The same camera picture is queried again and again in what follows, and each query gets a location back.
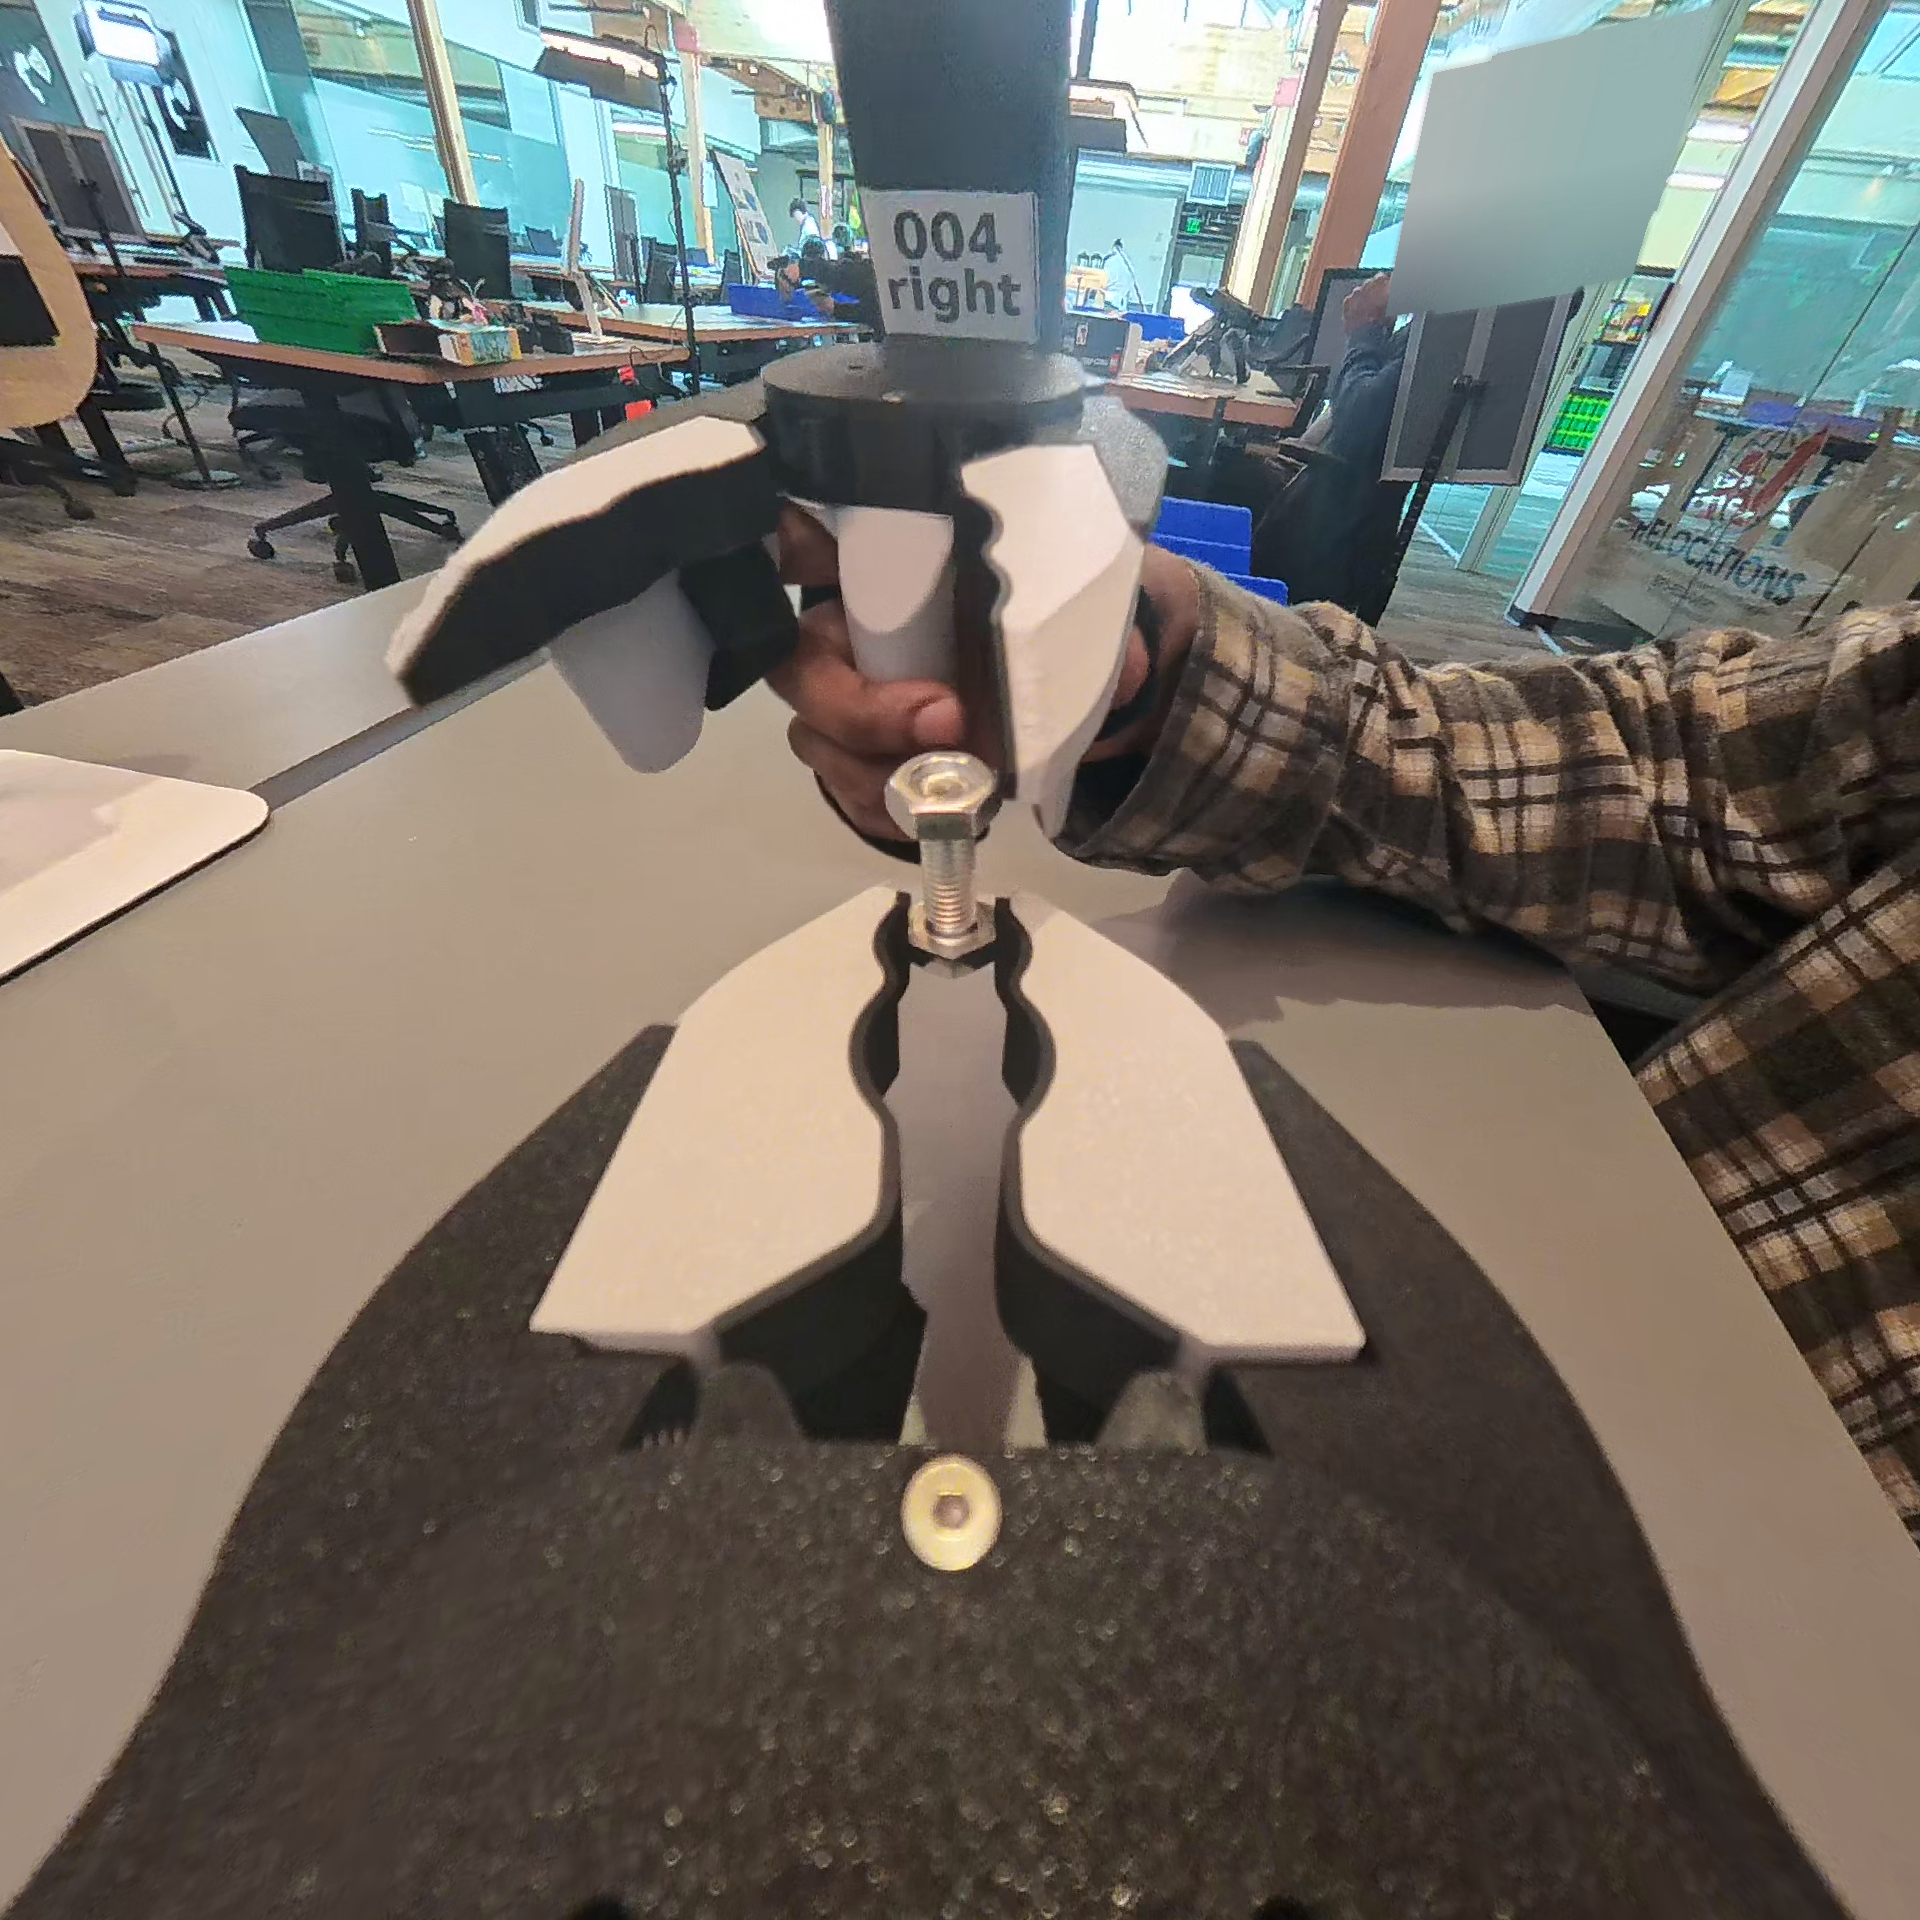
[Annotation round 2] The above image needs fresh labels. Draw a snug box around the wooden desk with black legs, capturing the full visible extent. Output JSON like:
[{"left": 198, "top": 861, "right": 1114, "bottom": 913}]
[
  {"left": 127, "top": 305, "right": 695, "bottom": 593},
  {"left": 1102, "top": 367, "right": 1307, "bottom": 452}
]

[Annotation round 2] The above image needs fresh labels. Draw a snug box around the person's right hand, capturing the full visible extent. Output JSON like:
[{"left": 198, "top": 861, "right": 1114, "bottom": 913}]
[{"left": 776, "top": 503, "right": 1204, "bottom": 864}]

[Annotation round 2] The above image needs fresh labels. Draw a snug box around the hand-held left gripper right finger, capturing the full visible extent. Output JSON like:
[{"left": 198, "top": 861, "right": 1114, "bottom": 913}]
[{"left": 995, "top": 890, "right": 1368, "bottom": 1372}]

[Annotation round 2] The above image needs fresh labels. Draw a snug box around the black board on tripod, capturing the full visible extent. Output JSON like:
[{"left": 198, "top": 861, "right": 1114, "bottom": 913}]
[{"left": 1372, "top": 292, "right": 1589, "bottom": 607}]

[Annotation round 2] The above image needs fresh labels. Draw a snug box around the steel hex bolt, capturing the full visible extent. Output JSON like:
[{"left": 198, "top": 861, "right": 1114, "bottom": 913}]
[{"left": 902, "top": 831, "right": 991, "bottom": 974}]

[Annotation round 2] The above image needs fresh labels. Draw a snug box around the softbox light on stand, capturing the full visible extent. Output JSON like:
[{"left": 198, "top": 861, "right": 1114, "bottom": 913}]
[{"left": 538, "top": 31, "right": 722, "bottom": 396}]

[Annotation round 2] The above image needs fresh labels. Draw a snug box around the person's right forearm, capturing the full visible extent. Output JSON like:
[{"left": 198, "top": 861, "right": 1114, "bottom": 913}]
[{"left": 1050, "top": 597, "right": 1920, "bottom": 999}]

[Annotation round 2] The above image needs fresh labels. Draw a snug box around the person's plaid shirt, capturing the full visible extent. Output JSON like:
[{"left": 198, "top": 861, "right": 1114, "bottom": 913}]
[{"left": 1631, "top": 854, "right": 1920, "bottom": 1548}]

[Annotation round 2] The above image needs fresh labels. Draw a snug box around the green plastic crate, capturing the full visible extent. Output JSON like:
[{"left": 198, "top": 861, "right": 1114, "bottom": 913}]
[{"left": 223, "top": 266, "right": 424, "bottom": 356}]

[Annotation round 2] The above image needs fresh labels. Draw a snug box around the black office chair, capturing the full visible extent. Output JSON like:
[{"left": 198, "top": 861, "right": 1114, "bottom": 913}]
[
  {"left": 231, "top": 165, "right": 349, "bottom": 273},
  {"left": 223, "top": 381, "right": 464, "bottom": 565},
  {"left": 439, "top": 201, "right": 517, "bottom": 297}
]

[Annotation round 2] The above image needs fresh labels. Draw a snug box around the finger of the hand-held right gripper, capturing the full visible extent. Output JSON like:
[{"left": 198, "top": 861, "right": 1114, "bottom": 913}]
[
  {"left": 957, "top": 444, "right": 1154, "bottom": 838},
  {"left": 384, "top": 416, "right": 782, "bottom": 777}
]

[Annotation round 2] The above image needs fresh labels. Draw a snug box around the wooden-framed instruction board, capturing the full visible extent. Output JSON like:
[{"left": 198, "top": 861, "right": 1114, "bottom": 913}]
[{"left": 0, "top": 141, "right": 101, "bottom": 440}]

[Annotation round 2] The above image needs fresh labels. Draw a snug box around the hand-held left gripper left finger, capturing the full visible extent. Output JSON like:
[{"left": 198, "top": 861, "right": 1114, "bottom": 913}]
[{"left": 528, "top": 885, "right": 920, "bottom": 1368}]

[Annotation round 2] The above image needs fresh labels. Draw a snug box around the blue storage bin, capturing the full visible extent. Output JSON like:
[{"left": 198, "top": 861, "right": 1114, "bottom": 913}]
[{"left": 1154, "top": 498, "right": 1256, "bottom": 578}]

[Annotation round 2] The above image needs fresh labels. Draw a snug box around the steel hex nut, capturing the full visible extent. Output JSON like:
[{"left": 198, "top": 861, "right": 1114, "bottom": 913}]
[{"left": 882, "top": 752, "right": 1002, "bottom": 845}]

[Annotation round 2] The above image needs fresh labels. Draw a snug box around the white tablet stand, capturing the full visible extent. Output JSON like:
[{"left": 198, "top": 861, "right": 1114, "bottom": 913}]
[{"left": 0, "top": 746, "right": 271, "bottom": 984}]

